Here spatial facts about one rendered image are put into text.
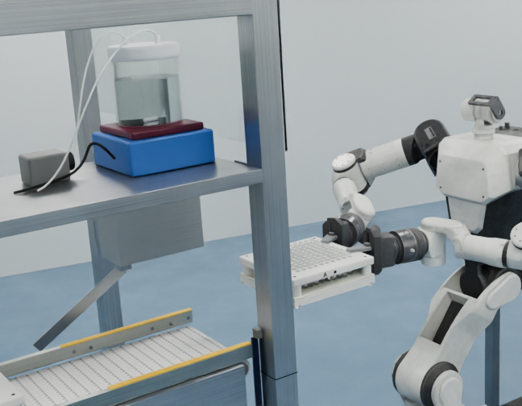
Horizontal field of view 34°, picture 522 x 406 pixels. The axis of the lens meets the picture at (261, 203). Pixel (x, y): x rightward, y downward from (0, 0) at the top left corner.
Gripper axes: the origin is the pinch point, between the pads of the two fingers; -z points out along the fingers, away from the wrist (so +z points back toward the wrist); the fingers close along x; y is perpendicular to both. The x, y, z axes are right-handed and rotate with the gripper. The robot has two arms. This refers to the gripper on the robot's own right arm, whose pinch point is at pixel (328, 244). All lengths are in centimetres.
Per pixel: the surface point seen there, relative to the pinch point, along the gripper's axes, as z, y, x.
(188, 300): 187, 157, 100
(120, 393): -72, 18, 13
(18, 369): -68, 48, 14
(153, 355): -50, 24, 15
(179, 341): -41.0, 22.5, 14.3
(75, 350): -57, 41, 13
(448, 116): 435, 69, 29
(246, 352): -46.1, 2.1, 12.0
